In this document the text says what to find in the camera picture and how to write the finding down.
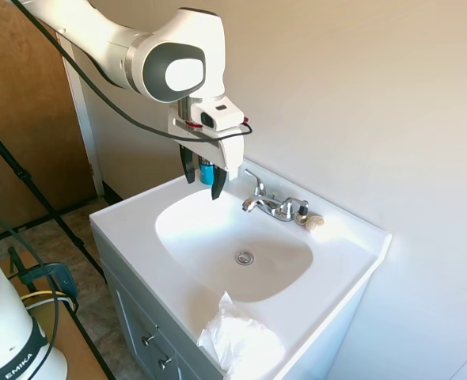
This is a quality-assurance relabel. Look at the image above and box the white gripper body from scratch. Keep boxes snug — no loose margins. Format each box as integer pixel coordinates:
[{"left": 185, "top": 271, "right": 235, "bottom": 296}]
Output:
[{"left": 168, "top": 105, "right": 245, "bottom": 182}]

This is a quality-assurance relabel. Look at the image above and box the blue jar with black lid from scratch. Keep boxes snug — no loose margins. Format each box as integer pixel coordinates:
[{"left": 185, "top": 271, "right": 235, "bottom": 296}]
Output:
[{"left": 198, "top": 155, "right": 216, "bottom": 185}]

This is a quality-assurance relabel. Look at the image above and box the grey vanity cabinet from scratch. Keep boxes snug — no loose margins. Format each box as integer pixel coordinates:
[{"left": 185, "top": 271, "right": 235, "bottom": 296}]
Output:
[{"left": 92, "top": 227, "right": 226, "bottom": 380}]

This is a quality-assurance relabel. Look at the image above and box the white door frame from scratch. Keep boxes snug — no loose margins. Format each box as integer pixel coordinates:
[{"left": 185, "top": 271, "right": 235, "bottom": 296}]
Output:
[{"left": 54, "top": 30, "right": 106, "bottom": 197}]

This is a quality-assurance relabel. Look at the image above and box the white tissue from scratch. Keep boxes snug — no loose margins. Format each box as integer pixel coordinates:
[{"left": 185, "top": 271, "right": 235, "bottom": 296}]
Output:
[{"left": 196, "top": 291, "right": 287, "bottom": 375}]

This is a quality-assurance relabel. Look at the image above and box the blue grey bar clamp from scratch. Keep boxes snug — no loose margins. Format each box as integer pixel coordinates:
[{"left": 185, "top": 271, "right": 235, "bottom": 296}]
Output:
[{"left": 6, "top": 246, "right": 80, "bottom": 302}]

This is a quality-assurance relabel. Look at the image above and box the yellow cable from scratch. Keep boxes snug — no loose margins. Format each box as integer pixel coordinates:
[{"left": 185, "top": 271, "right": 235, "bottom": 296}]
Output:
[{"left": 21, "top": 290, "right": 78, "bottom": 306}]

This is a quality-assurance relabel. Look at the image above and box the chrome sink faucet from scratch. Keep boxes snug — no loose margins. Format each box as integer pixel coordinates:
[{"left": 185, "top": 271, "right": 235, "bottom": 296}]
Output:
[{"left": 241, "top": 169, "right": 309, "bottom": 223}]

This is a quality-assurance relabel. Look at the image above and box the small bottle with black cap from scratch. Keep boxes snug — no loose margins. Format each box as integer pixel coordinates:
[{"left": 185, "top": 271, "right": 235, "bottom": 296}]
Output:
[{"left": 294, "top": 201, "right": 310, "bottom": 225}]

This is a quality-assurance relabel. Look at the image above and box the black baseboard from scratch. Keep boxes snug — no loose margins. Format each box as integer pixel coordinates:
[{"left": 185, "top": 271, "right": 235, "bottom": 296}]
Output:
[{"left": 100, "top": 180, "right": 124, "bottom": 206}]

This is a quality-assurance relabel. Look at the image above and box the black tripod leg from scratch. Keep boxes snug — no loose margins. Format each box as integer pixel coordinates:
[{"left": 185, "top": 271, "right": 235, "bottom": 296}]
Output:
[{"left": 0, "top": 114, "right": 108, "bottom": 283}]

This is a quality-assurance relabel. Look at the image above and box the white sink vanity top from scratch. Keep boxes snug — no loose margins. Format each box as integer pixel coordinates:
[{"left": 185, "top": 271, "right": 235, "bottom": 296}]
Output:
[{"left": 89, "top": 156, "right": 393, "bottom": 380}]

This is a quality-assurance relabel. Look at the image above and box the wooden robot mounting board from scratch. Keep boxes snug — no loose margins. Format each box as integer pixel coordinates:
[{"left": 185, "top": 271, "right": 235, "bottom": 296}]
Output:
[{"left": 6, "top": 253, "right": 116, "bottom": 380}]

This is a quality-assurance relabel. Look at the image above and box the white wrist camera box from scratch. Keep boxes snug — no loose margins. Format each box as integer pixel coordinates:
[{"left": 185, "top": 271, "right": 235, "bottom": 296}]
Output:
[{"left": 188, "top": 97, "right": 245, "bottom": 132}]

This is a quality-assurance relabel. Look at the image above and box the beige seashell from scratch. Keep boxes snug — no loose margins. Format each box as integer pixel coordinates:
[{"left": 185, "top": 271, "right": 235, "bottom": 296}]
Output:
[{"left": 303, "top": 215, "right": 326, "bottom": 232}]

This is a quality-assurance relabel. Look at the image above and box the brown wooden door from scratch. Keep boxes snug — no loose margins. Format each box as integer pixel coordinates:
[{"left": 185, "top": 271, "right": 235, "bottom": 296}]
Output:
[{"left": 0, "top": 0, "right": 97, "bottom": 239}]

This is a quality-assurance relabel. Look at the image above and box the black floor threshold strip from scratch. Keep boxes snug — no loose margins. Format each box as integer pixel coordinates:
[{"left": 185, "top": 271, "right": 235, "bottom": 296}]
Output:
[{"left": 0, "top": 196, "right": 112, "bottom": 243}]

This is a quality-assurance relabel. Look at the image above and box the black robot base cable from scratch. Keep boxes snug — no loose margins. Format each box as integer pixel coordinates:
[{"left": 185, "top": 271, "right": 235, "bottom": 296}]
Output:
[{"left": 0, "top": 205, "right": 60, "bottom": 352}]

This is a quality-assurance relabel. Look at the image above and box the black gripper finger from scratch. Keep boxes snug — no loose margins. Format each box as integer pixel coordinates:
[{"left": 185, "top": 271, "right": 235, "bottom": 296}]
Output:
[
  {"left": 179, "top": 145, "right": 197, "bottom": 184},
  {"left": 210, "top": 163, "right": 228, "bottom": 201}
]

